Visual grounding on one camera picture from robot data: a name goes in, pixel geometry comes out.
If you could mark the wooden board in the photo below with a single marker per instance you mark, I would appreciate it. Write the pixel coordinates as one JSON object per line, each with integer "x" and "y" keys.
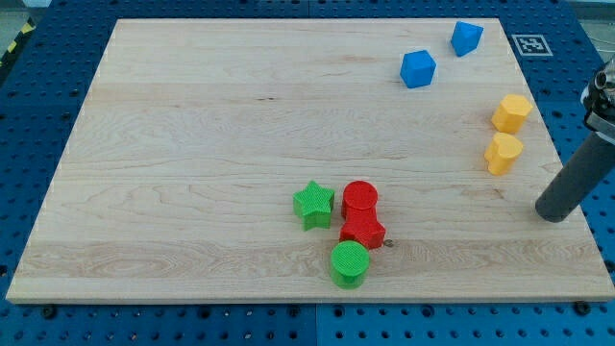
{"x": 176, "y": 183}

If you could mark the yellow hexagon block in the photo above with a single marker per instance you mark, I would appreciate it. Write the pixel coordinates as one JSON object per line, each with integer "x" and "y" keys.
{"x": 511, "y": 114}

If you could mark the white fiducial marker tag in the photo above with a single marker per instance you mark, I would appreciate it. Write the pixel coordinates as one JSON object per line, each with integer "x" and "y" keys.
{"x": 532, "y": 45}

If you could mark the red star block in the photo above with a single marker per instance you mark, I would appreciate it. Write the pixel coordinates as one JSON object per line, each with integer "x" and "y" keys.
{"x": 363, "y": 227}

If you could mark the blue triangular block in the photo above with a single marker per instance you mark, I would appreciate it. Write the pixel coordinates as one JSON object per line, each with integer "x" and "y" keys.
{"x": 465, "y": 37}

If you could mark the blue cube block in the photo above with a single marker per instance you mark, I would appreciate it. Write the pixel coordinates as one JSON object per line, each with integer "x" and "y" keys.
{"x": 417, "y": 69}

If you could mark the yellow heart block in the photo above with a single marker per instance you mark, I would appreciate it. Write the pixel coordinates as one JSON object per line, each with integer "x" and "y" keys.
{"x": 502, "y": 152}

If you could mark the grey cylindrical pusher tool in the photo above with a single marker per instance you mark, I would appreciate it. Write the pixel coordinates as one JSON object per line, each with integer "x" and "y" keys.
{"x": 592, "y": 161}

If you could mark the red cylinder block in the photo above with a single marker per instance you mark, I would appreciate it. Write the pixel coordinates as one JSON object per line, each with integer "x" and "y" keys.
{"x": 358, "y": 195}

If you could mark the green star block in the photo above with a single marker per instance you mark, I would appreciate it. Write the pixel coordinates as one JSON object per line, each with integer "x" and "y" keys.
{"x": 313, "y": 205}

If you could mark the green cylinder block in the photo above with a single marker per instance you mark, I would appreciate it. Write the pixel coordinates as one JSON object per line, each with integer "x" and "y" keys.
{"x": 350, "y": 262}

